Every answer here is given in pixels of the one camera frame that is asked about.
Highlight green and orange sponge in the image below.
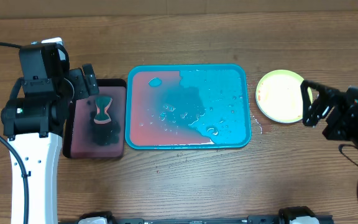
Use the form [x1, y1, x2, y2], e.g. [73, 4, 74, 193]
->
[94, 96, 112, 124]

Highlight yellow-green plate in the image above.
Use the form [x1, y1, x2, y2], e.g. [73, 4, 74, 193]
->
[255, 70, 304, 123]

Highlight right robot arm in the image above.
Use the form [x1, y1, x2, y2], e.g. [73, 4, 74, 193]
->
[300, 80, 358, 150]

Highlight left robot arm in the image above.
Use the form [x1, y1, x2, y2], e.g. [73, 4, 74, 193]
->
[1, 37, 99, 223]

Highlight black plastic tray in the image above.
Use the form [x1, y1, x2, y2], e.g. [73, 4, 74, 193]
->
[63, 78, 127, 159]

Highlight teal plastic tray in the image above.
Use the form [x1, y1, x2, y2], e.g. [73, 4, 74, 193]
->
[125, 63, 252, 150]

